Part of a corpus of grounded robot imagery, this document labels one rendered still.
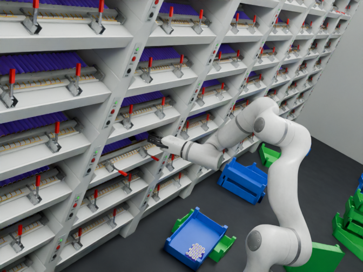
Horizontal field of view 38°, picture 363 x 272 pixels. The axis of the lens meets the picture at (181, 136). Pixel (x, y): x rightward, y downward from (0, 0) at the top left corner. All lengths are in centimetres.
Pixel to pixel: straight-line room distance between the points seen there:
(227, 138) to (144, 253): 85
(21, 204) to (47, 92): 39
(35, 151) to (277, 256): 80
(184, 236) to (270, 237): 118
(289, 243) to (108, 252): 108
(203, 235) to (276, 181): 114
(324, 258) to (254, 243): 151
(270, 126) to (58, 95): 71
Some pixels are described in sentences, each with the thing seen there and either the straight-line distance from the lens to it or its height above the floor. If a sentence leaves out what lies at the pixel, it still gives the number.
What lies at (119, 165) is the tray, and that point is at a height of 52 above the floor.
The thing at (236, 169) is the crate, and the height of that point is 9.
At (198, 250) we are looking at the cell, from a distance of 270.
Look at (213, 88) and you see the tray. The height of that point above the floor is 76.
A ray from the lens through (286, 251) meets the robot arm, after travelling 172.
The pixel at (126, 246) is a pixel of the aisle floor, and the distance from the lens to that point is 263.
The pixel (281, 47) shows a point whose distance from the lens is 364.
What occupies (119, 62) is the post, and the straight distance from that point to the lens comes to 168.
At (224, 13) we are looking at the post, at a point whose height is 120.
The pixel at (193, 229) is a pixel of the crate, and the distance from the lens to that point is 285.
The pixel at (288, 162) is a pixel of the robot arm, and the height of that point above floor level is 91.
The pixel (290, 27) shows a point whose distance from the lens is 362.
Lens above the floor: 146
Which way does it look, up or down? 21 degrees down
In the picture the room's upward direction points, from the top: 25 degrees clockwise
